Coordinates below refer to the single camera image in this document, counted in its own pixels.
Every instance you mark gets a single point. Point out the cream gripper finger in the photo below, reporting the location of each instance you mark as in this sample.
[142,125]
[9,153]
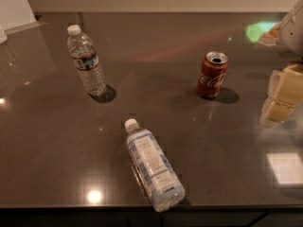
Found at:
[273,114]

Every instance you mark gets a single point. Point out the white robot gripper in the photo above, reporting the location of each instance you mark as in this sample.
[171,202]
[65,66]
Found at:
[293,35]

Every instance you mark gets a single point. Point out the red coke can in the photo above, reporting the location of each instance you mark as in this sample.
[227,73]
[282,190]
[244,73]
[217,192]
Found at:
[213,70]

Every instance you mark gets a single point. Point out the blue label plastic bottle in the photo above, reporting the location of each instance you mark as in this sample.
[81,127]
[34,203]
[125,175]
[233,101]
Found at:
[161,184]

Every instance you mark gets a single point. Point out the clear water bottle red label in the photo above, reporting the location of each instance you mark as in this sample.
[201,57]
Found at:
[85,59]

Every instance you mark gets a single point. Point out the green and orange chip bag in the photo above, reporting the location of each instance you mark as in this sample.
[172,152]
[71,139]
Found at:
[265,33]

